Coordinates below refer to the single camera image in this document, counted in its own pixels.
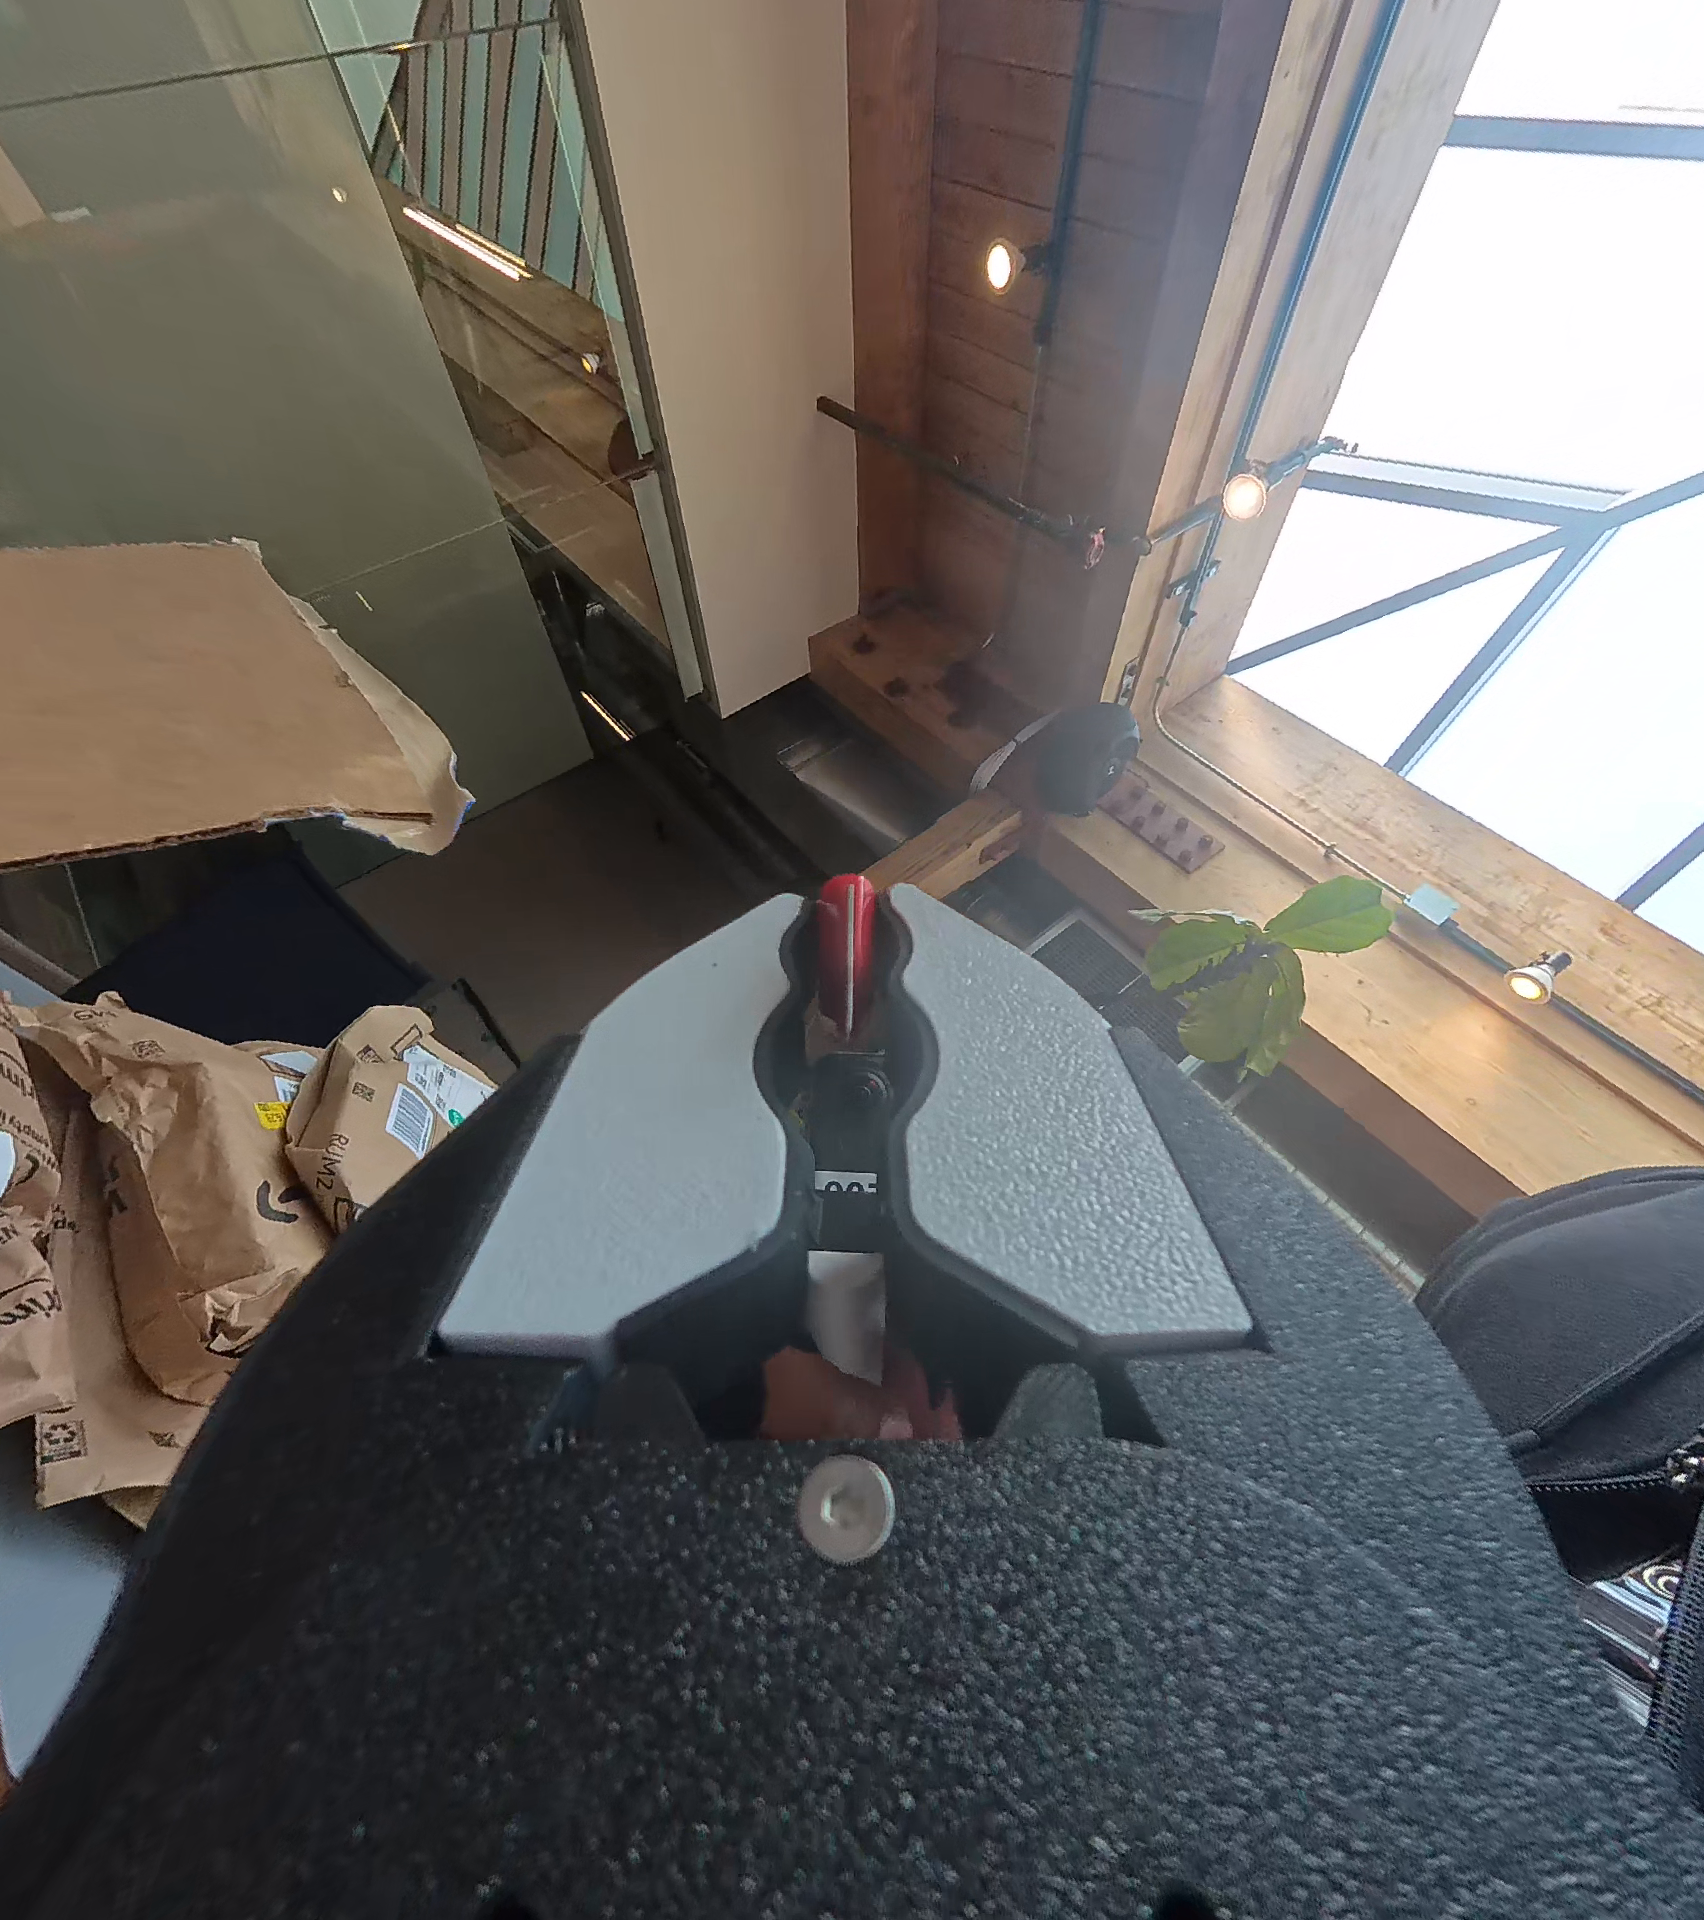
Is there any black dome camera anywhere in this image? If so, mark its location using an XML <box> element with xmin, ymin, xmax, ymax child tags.
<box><xmin>996</xmin><ymin>701</ymin><xmax>1145</xmax><ymax>818</ymax></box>

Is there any glass partition panel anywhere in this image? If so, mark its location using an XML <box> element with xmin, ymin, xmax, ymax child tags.
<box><xmin>0</xmin><ymin>0</ymin><xmax>684</xmax><ymax>900</ymax></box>

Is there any metal vent grille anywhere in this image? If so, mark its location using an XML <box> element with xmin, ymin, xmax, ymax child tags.
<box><xmin>1025</xmin><ymin>906</ymin><xmax>1185</xmax><ymax>1041</ymax></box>

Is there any green leafy plant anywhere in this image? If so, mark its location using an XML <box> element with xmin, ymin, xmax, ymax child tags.
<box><xmin>1129</xmin><ymin>874</ymin><xmax>1400</xmax><ymax>1080</ymax></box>

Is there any red and black utility knife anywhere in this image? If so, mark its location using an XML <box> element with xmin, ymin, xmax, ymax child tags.
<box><xmin>806</xmin><ymin>874</ymin><xmax>885</xmax><ymax>1054</ymax></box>

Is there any skylight window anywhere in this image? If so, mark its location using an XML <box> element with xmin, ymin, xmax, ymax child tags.
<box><xmin>1226</xmin><ymin>0</ymin><xmax>1704</xmax><ymax>1010</ymax></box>

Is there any shiny metal object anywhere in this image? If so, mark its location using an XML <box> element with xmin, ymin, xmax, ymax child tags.
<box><xmin>1580</xmin><ymin>1560</ymin><xmax>1691</xmax><ymax>1727</ymax></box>

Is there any linear ceiling light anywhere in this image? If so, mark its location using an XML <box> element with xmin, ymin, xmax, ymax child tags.
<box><xmin>399</xmin><ymin>202</ymin><xmax>534</xmax><ymax>279</ymax></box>

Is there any stair railing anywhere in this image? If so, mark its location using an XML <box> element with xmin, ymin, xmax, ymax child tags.
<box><xmin>370</xmin><ymin>0</ymin><xmax>616</xmax><ymax>299</ymax></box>

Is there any black metal rod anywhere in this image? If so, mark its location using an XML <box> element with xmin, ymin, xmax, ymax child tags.
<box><xmin>814</xmin><ymin>394</ymin><xmax>1157</xmax><ymax>561</ymax></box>

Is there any black lighting track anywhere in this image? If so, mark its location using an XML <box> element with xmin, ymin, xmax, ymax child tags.
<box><xmin>1038</xmin><ymin>0</ymin><xmax>1109</xmax><ymax>349</ymax></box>

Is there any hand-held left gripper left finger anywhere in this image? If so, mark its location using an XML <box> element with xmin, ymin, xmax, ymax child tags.
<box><xmin>437</xmin><ymin>893</ymin><xmax>814</xmax><ymax>1369</ymax></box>

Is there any grey wall conduit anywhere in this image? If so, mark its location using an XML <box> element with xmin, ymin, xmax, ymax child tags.
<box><xmin>1152</xmin><ymin>673</ymin><xmax>1704</xmax><ymax>1153</ymax></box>

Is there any person's left hand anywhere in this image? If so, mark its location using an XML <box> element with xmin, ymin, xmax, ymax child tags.
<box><xmin>762</xmin><ymin>1344</ymin><xmax>964</xmax><ymax>1442</ymax></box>

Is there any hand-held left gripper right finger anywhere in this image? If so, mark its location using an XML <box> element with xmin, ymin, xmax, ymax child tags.
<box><xmin>880</xmin><ymin>883</ymin><xmax>1258</xmax><ymax>1367</ymax></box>

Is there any black backpack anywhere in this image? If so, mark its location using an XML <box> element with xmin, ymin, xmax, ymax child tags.
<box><xmin>1417</xmin><ymin>1152</ymin><xmax>1704</xmax><ymax>1920</ymax></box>

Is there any brown cardboard box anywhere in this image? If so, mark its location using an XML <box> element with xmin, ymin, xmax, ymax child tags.
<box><xmin>0</xmin><ymin>353</ymin><xmax>476</xmax><ymax>888</ymax></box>

